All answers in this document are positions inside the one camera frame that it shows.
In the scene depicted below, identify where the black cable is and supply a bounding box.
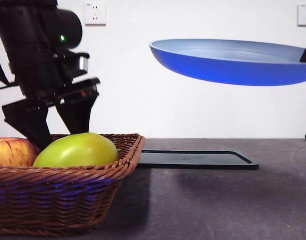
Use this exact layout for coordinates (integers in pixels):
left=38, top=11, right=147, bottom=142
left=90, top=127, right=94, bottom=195
left=0, top=7, right=18, bottom=91

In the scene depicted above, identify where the blue plate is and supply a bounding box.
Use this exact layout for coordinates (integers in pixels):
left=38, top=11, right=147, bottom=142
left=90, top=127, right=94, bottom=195
left=149, top=38, right=306, bottom=87

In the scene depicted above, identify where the black tray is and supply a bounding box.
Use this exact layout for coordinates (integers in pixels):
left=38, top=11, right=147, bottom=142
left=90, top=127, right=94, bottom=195
left=136, top=149, right=260, bottom=171

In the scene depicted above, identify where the pale grey camera box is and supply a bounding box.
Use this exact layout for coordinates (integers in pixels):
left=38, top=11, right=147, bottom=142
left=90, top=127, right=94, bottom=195
left=74, top=51, right=90, bottom=76

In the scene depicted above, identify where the white wall socket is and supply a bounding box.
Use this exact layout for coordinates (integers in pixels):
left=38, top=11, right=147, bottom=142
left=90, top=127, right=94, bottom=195
left=83, top=2, right=107, bottom=27
left=297, top=4, right=306, bottom=28

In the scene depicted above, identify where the red yellow apple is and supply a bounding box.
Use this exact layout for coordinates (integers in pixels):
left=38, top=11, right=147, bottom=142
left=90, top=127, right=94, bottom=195
left=0, top=137, right=37, bottom=168

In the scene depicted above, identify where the green mango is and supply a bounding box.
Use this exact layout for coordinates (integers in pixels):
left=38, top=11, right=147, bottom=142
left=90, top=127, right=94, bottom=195
left=32, top=132, right=121, bottom=169

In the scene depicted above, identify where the brown wicker basket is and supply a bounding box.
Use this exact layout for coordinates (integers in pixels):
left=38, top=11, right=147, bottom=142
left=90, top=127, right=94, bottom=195
left=0, top=133, right=146, bottom=237

